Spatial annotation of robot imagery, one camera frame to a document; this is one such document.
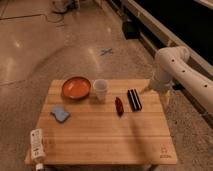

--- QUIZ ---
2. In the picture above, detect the white object at top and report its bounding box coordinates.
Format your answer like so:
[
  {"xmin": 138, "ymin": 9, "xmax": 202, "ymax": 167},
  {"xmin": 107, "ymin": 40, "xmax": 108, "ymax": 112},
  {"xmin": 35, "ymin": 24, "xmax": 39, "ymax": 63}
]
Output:
[{"xmin": 49, "ymin": 0, "xmax": 80, "ymax": 13}]

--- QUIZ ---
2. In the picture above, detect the black box on floor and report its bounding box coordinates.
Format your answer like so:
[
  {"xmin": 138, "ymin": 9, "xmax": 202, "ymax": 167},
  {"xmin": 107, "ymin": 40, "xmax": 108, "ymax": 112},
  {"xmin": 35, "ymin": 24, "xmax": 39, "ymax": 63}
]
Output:
[{"xmin": 122, "ymin": 22, "xmax": 140, "ymax": 39}]

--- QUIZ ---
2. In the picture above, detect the black striped block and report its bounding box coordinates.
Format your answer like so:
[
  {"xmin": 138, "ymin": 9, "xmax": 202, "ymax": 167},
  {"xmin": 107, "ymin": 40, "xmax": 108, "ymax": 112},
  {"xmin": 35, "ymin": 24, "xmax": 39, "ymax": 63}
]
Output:
[{"xmin": 127, "ymin": 89, "xmax": 142, "ymax": 111}]

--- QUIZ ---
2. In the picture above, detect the white ceramic cup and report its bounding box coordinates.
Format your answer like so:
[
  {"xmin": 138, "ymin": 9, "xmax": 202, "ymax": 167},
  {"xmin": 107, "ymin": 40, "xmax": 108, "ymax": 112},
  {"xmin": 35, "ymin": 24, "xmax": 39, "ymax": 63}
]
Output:
[{"xmin": 93, "ymin": 79, "xmax": 108, "ymax": 101}]

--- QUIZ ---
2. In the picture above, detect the blue sponge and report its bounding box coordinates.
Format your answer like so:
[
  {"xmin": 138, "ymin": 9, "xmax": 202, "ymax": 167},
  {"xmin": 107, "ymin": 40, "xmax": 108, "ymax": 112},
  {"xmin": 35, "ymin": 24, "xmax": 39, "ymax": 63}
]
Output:
[{"xmin": 51, "ymin": 106, "xmax": 70, "ymax": 123}]

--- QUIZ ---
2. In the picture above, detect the white tube bottle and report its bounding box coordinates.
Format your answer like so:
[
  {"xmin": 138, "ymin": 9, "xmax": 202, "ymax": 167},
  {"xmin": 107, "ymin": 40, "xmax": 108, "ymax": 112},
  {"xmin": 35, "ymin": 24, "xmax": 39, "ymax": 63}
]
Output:
[{"xmin": 30, "ymin": 129, "xmax": 46, "ymax": 171}]

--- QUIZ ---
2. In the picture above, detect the long white rail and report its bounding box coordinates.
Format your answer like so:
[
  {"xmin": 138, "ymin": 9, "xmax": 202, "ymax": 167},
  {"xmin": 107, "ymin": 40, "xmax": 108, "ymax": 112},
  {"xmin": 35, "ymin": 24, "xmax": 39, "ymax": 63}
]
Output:
[{"xmin": 121, "ymin": 0, "xmax": 213, "ymax": 76}]

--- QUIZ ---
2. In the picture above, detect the orange ceramic bowl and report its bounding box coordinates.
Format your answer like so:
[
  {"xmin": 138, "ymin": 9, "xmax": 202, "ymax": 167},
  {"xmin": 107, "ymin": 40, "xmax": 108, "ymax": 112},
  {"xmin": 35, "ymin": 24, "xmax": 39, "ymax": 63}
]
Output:
[{"xmin": 62, "ymin": 76, "xmax": 91, "ymax": 99}]

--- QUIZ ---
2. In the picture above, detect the wooden table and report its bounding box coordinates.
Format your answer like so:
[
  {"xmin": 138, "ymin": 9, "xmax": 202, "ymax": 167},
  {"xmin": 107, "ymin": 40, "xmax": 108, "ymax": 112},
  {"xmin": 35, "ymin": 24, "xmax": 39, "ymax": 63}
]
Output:
[{"xmin": 37, "ymin": 79, "xmax": 177, "ymax": 165}]

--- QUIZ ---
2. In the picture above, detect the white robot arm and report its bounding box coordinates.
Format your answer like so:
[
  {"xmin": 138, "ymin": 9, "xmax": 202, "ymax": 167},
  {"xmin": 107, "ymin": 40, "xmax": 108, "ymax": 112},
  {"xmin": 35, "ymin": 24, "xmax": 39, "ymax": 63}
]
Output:
[{"xmin": 140, "ymin": 46, "xmax": 213, "ymax": 114}]

